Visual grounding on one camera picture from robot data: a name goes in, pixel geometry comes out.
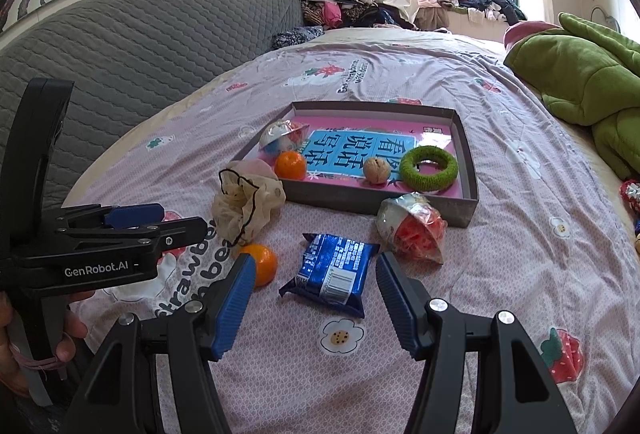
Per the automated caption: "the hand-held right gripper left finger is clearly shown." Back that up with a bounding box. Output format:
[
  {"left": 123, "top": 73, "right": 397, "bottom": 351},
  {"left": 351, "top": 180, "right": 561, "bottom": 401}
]
[{"left": 62, "top": 254, "right": 258, "bottom": 434}]

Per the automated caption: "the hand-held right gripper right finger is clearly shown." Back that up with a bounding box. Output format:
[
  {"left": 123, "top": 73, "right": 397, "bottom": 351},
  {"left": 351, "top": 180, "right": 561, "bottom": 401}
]
[{"left": 375, "top": 251, "right": 578, "bottom": 434}]

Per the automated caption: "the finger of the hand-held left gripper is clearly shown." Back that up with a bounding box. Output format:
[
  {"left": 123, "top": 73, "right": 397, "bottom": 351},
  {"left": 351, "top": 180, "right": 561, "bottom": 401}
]
[
  {"left": 62, "top": 216, "right": 208, "bottom": 259},
  {"left": 60, "top": 202, "right": 166, "bottom": 231}
]

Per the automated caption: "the orange tangerine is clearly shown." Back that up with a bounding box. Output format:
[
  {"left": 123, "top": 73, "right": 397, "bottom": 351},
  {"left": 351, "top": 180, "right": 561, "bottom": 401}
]
[
  {"left": 239, "top": 244, "right": 278, "bottom": 288},
  {"left": 274, "top": 151, "right": 308, "bottom": 181}
]

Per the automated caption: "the beige black-trimmed scrunchie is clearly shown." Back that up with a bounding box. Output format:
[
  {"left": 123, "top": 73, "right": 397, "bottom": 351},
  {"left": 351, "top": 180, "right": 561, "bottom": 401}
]
[{"left": 212, "top": 159, "right": 287, "bottom": 247}]

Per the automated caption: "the red toy egg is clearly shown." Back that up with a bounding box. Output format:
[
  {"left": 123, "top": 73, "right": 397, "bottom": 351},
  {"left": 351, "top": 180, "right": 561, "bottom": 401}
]
[{"left": 376, "top": 193, "right": 448, "bottom": 267}]

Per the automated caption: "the blue snack packet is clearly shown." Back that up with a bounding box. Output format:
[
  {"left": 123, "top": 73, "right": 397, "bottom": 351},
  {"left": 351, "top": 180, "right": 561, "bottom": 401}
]
[{"left": 278, "top": 233, "right": 382, "bottom": 319}]

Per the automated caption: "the grey cardboard box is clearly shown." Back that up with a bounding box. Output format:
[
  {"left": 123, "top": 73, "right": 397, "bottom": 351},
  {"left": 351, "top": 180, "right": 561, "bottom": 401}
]
[{"left": 231, "top": 101, "right": 480, "bottom": 229}]

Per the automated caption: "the green fuzzy hair ring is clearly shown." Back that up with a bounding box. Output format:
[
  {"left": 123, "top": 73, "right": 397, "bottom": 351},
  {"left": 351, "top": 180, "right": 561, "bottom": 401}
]
[{"left": 399, "top": 146, "right": 459, "bottom": 193}]

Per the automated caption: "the white toy egg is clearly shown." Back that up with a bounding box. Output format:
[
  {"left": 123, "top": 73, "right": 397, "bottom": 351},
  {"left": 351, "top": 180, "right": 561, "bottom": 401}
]
[{"left": 259, "top": 120, "right": 311, "bottom": 157}]

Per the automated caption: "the brown walnut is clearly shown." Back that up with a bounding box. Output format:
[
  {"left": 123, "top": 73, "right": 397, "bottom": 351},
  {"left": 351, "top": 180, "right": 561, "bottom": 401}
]
[{"left": 363, "top": 157, "right": 392, "bottom": 185}]

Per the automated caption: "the person's left hand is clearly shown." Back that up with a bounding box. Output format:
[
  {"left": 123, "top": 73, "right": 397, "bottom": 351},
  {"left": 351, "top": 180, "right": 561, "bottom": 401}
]
[{"left": 0, "top": 289, "right": 97, "bottom": 400}]

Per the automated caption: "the pink strawberry bear bedsheet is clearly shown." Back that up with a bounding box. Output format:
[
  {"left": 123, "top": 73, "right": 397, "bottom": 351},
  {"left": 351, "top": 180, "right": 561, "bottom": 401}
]
[{"left": 60, "top": 31, "right": 640, "bottom": 434}]

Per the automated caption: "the grey quilted headboard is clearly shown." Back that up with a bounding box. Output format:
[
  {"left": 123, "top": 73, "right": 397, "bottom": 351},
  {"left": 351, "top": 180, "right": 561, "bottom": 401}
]
[{"left": 0, "top": 0, "right": 305, "bottom": 235}]

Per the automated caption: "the pink wristband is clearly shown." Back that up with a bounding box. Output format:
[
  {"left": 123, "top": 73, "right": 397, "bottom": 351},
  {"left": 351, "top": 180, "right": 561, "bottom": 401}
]
[{"left": 15, "top": 344, "right": 68, "bottom": 371}]

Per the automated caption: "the dark floral cloth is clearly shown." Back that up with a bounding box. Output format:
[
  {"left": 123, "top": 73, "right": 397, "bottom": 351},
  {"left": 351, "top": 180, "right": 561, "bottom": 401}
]
[{"left": 271, "top": 26, "right": 325, "bottom": 50}]

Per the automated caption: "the red white candy wrapper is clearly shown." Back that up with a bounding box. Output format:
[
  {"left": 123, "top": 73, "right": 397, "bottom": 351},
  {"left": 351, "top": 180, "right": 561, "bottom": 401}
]
[{"left": 620, "top": 179, "right": 640, "bottom": 215}]

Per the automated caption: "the beige window bench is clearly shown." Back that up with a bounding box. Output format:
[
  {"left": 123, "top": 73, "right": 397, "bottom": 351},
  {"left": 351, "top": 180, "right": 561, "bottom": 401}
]
[{"left": 415, "top": 6, "right": 507, "bottom": 35}]

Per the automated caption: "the green fleece blanket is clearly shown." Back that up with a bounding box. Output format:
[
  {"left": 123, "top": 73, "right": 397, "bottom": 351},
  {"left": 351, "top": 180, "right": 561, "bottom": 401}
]
[{"left": 502, "top": 12, "right": 640, "bottom": 182}]

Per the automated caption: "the pink pillow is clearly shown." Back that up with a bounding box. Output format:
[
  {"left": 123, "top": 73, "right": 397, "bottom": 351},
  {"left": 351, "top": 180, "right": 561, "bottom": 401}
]
[{"left": 502, "top": 20, "right": 561, "bottom": 50}]

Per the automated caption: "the white electric fan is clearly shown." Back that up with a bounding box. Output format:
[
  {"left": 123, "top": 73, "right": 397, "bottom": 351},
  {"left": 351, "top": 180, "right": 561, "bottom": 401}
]
[{"left": 597, "top": 11, "right": 624, "bottom": 35}]

